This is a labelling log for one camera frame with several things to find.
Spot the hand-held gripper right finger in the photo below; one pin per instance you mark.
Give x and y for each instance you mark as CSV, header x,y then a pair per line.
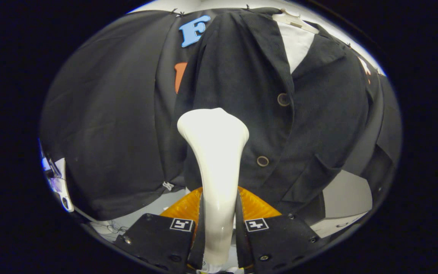
x,y
280,239

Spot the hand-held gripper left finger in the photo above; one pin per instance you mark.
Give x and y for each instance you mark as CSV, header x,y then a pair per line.
x,y
154,239

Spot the white garment steamer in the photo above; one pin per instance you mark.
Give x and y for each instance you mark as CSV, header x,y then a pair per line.
x,y
217,160

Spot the black suit jacket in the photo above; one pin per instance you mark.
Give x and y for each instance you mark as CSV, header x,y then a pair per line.
x,y
238,83

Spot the white shirt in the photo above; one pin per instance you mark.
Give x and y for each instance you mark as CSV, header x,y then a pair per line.
x,y
297,45

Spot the white clothes hanger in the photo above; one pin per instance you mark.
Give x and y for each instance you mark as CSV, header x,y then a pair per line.
x,y
299,23

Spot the beige cabinet with grey top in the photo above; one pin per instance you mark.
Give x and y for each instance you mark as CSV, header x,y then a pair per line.
x,y
348,198

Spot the black backdrop cloth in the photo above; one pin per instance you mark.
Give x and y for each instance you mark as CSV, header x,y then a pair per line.
x,y
108,114

